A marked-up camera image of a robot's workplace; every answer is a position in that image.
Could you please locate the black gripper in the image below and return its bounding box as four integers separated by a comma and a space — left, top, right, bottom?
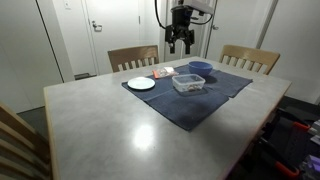
165, 5, 196, 55

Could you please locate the clear plastic box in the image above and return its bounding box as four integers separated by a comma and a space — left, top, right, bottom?
171, 73, 206, 93

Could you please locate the blue bowl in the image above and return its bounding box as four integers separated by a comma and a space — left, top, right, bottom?
187, 60, 214, 78

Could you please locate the white closet double door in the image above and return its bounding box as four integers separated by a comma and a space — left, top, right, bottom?
163, 0, 209, 63

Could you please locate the orange clear snack packet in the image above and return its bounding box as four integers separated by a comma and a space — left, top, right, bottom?
152, 66, 180, 80

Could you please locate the brown wooden chair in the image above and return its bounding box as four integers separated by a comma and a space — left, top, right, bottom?
107, 44, 160, 73

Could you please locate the white plate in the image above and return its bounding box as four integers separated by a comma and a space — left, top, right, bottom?
127, 76, 157, 91

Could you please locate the dark blue cloth mat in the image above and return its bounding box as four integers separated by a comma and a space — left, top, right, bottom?
158, 64, 254, 99
121, 71, 232, 133

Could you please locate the white door with lever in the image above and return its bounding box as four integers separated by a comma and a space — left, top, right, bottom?
81, 0, 143, 76

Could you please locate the light wooden chair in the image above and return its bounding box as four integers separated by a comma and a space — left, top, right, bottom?
218, 44, 281, 76

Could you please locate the dark doorstep strip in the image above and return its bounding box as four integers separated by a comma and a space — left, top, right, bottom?
73, 72, 98, 81

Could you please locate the wooden slat-back chair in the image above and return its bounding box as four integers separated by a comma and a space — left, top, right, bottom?
0, 101, 53, 180

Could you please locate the black cable blue connector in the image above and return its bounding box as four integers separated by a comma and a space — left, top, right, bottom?
190, 13, 214, 26

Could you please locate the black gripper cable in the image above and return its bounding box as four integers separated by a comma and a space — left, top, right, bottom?
153, 0, 168, 31

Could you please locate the silver lever door handle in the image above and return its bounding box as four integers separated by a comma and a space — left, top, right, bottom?
91, 20, 103, 33

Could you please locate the black clamp orange handle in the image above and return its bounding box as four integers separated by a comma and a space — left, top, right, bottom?
276, 109, 313, 134
259, 136, 301, 179

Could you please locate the silver metal bracket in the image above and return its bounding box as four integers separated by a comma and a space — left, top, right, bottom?
310, 119, 320, 146

